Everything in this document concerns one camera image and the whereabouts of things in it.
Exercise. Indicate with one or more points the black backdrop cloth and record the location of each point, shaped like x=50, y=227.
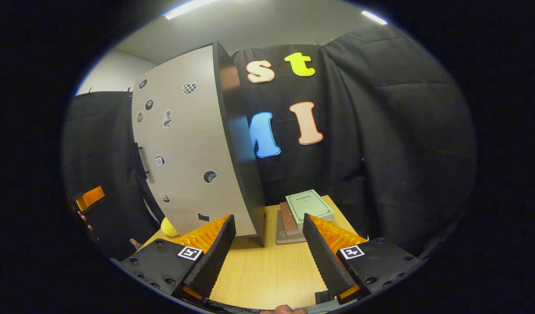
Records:
x=402, y=131

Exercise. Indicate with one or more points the grey book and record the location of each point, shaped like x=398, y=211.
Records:
x=285, y=239

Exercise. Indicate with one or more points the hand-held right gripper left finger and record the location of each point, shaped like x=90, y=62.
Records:
x=215, y=257

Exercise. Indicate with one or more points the clear plastic bottle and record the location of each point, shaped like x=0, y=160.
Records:
x=135, y=244

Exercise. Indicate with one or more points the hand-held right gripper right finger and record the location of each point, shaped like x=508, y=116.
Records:
x=324, y=257

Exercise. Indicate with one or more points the green book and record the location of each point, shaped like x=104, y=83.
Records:
x=309, y=207

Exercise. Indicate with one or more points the grey cabinet door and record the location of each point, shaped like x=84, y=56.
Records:
x=189, y=139

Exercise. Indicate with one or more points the dark grey cabinet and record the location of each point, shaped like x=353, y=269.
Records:
x=245, y=174

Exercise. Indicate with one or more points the narrow ceiling light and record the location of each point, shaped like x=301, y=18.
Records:
x=373, y=17

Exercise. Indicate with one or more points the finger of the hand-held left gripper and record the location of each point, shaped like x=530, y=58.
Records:
x=89, y=197

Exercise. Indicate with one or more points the wide ceiling light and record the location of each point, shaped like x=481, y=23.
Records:
x=189, y=8

